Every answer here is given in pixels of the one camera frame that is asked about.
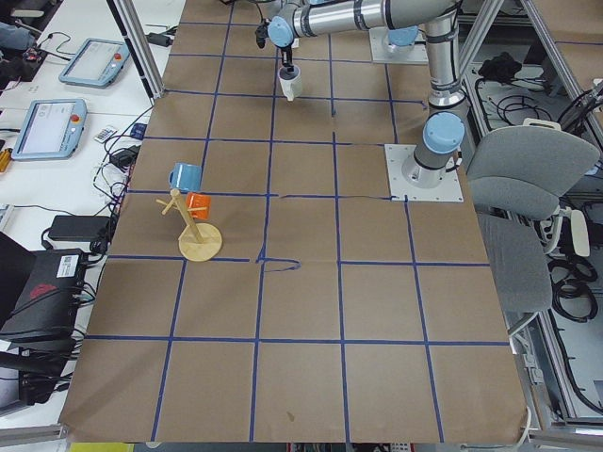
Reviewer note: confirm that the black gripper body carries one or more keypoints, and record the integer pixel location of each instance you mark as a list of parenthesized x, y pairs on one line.
[(285, 53)]

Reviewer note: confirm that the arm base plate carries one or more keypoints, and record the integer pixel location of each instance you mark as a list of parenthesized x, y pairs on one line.
[(409, 182), (396, 49)]

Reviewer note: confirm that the upper teach pendant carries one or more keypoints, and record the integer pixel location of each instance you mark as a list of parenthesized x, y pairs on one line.
[(96, 64)]

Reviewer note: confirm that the white grey mug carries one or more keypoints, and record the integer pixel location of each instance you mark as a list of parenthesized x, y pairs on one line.
[(291, 84)]

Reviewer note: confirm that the lower teach pendant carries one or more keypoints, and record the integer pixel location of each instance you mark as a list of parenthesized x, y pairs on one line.
[(51, 130)]

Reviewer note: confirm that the black computer box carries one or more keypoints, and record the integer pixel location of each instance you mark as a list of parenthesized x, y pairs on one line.
[(42, 292)]

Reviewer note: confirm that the teach pendant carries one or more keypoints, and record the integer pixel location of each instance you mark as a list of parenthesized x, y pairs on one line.
[(51, 130), (96, 64)]

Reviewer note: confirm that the wooden mug tree stand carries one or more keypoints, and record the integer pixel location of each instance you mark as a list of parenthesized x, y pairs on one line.
[(199, 241)]

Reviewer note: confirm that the black power adapter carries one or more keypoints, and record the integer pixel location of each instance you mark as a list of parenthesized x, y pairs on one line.
[(78, 228)]

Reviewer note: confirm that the small remote control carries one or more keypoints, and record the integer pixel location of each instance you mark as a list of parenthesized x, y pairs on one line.
[(105, 134)]

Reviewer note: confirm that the aluminium frame post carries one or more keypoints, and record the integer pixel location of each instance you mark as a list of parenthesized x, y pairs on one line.
[(127, 20)]

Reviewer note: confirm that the blue mug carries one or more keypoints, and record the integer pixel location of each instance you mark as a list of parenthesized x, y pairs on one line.
[(186, 177)]

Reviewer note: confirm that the orange mug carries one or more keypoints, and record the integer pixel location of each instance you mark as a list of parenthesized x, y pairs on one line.
[(198, 205)]

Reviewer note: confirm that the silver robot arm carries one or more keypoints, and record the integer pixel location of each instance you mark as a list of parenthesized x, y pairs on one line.
[(444, 130)]

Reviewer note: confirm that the grey office chair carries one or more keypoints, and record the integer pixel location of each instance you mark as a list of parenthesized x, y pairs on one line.
[(524, 170)]

